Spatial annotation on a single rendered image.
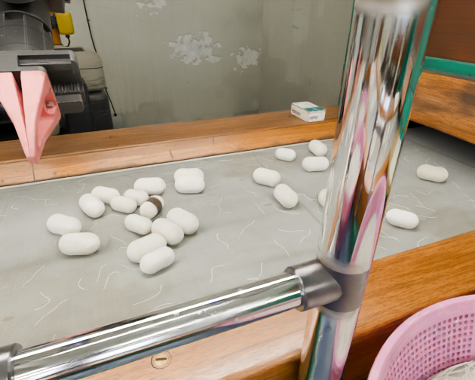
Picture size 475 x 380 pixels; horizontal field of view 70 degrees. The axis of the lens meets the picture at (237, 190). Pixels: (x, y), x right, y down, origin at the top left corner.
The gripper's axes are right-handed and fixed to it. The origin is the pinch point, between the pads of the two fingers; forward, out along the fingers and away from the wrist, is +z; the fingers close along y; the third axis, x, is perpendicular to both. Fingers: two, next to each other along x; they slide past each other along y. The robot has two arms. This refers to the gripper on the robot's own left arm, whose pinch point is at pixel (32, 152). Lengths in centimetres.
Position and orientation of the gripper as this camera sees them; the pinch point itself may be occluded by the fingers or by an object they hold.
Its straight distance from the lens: 36.7
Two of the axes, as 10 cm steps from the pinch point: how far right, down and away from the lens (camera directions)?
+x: -2.4, 4.1, 8.8
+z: 2.7, 9.0, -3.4
